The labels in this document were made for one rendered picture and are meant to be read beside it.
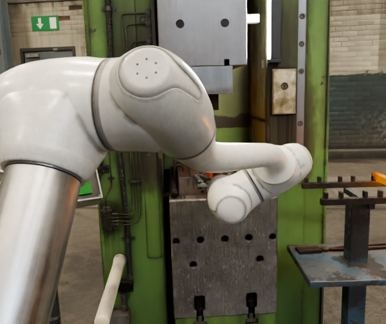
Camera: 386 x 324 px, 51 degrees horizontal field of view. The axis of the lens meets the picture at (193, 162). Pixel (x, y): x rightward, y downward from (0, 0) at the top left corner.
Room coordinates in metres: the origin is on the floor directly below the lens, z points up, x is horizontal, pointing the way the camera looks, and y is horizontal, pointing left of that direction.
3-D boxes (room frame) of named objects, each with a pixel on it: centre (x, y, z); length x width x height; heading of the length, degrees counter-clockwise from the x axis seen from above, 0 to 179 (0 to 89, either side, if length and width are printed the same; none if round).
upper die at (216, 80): (1.61, -0.03, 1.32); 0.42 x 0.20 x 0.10; 3
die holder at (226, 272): (1.63, -0.09, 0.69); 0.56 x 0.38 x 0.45; 3
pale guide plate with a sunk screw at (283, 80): (1.55, -0.35, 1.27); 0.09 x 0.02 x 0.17; 93
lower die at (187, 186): (1.61, -0.03, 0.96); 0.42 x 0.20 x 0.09; 3
